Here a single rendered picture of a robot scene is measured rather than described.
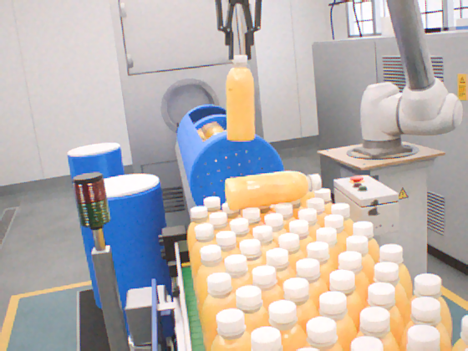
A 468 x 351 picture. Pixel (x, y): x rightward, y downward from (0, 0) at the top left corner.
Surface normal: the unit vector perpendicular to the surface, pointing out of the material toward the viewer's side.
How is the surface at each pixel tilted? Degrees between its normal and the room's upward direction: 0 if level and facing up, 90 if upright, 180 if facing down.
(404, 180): 90
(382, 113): 84
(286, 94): 90
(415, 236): 90
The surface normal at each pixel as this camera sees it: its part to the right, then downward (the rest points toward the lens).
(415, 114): -0.62, 0.59
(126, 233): 0.18, 0.22
